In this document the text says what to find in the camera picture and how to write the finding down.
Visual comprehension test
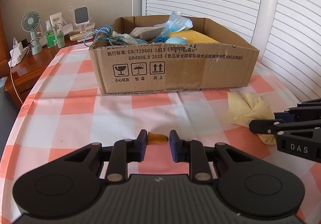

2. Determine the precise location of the mint green tube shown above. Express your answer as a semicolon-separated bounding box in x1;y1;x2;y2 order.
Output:
53;23;65;49

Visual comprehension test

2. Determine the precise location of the yellow green sponge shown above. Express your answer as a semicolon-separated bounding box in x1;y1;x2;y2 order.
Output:
168;29;221;44

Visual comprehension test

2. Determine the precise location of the light blue round toy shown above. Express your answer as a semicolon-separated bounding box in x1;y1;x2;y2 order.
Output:
166;36;188;45

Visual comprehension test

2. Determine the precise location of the white power strip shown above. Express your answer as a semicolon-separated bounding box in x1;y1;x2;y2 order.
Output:
8;38;29;68

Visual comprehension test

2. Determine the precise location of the white remote control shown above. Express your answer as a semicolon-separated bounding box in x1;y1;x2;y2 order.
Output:
70;31;93;41

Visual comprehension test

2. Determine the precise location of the blue face mask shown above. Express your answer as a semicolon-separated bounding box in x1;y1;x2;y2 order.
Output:
155;12;193;36

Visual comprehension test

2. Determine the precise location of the cardboard box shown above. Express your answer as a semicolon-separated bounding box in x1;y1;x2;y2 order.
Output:
89;18;259;95

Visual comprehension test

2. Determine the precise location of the wooden bed headboard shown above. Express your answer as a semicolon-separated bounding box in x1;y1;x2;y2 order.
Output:
0;13;10;78

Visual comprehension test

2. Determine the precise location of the blue tassel cord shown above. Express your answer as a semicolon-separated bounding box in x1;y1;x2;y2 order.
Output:
83;23;115;47

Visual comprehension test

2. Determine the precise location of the white louvered door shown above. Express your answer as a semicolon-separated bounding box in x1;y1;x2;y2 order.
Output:
142;0;320;101

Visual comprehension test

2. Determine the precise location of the white cream tube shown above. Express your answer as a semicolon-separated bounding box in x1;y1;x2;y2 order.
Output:
50;12;63;28

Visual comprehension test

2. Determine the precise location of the small amber soft piece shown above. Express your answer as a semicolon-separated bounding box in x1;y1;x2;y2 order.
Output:
147;132;169;145

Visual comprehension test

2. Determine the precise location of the grey mesh pouch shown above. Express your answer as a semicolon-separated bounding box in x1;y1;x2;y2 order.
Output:
129;26;164;42

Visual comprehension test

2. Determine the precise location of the green bottle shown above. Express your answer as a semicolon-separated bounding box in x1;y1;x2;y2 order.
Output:
45;20;56;48

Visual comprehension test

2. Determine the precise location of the yellow cleaning cloth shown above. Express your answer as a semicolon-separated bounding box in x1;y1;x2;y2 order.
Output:
226;91;277;145

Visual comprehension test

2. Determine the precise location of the white charging cable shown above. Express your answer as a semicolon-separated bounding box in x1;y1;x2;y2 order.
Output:
10;65;25;105

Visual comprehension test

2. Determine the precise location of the wooden nightstand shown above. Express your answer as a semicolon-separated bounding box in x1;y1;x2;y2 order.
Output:
4;35;83;109

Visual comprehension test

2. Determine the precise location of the white router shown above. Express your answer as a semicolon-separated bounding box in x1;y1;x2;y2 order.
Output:
63;22;95;35

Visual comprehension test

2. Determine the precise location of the mint handheld fan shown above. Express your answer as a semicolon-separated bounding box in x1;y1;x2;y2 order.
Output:
21;10;43;55

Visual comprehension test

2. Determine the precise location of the floral blue sachet pouch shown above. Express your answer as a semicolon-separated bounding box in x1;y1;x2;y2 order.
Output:
109;31;148;45

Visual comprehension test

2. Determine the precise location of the checked pink white tablecloth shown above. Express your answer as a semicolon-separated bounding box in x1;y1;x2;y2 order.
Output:
1;46;320;223

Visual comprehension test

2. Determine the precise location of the white phone stand mirror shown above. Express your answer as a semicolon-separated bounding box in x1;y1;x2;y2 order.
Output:
69;6;90;32

